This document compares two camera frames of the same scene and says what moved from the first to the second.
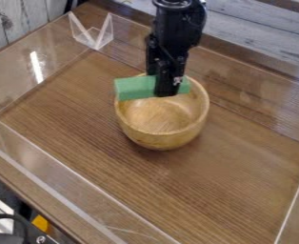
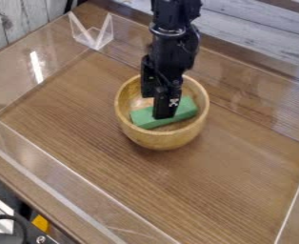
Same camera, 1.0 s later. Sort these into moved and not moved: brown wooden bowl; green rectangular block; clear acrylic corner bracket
Moved: green rectangular block
Not moved: clear acrylic corner bracket; brown wooden bowl
